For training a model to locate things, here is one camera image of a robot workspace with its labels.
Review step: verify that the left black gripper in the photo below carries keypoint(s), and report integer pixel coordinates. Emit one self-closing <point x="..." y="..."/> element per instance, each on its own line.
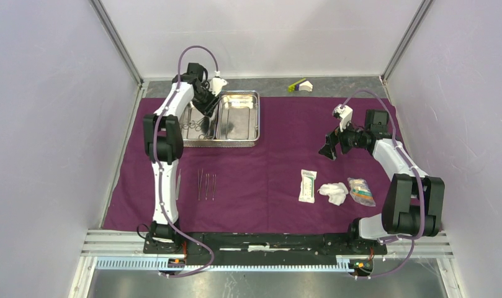
<point x="208" y="108"/>

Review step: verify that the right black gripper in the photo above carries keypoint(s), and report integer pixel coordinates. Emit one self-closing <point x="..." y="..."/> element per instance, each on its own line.
<point x="329" y="148"/>

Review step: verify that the steel surgical tray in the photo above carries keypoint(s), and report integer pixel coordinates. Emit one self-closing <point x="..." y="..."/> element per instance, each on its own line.
<point x="236" y="121"/>

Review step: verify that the clear bag of supplies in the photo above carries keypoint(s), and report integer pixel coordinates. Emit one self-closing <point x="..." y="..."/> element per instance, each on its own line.
<point x="360" y="192"/>

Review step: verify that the white gauze wad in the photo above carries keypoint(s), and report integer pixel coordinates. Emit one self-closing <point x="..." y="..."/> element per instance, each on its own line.
<point x="336" y="192"/>

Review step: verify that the white suture packet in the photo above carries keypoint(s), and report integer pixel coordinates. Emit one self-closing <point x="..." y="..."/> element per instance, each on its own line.
<point x="307" y="186"/>

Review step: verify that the purple cloth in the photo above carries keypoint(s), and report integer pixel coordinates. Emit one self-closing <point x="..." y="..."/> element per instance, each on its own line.
<point x="257" y="187"/>

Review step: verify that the steel forceps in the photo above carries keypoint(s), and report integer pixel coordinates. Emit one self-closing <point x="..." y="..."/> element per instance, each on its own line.
<point x="199" y="179"/>
<point x="207" y="176"/>

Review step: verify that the steel scalpel handle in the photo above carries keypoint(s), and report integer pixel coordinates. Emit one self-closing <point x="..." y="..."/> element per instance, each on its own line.
<point x="178" y="182"/>

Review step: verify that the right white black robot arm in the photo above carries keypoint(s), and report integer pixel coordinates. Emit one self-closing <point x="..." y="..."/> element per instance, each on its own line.
<point x="413" y="205"/>

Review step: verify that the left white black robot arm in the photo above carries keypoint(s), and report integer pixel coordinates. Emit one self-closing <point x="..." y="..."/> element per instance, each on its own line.
<point x="164" y="145"/>

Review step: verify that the steel surgical instruments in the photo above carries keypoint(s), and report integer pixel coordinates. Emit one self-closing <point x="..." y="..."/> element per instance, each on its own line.
<point x="198" y="129"/>

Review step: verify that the green white toy block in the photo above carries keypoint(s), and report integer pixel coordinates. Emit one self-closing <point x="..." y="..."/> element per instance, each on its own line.
<point x="300" y="85"/>

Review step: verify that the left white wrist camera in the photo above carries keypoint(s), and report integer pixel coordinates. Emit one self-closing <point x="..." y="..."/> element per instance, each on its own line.
<point x="217" y="83"/>

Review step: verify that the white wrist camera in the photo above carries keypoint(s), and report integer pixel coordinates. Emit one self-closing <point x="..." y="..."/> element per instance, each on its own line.
<point x="344" y="114"/>
<point x="217" y="83"/>

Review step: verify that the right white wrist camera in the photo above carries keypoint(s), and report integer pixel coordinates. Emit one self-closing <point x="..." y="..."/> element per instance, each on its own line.
<point x="344" y="114"/>

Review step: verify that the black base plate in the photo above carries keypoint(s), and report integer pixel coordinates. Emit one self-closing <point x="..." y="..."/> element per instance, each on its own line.
<point x="200" y="243"/>

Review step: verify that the blue toothed cable rail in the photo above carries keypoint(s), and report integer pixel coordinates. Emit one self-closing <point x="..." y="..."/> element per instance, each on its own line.
<point x="166" y="264"/>

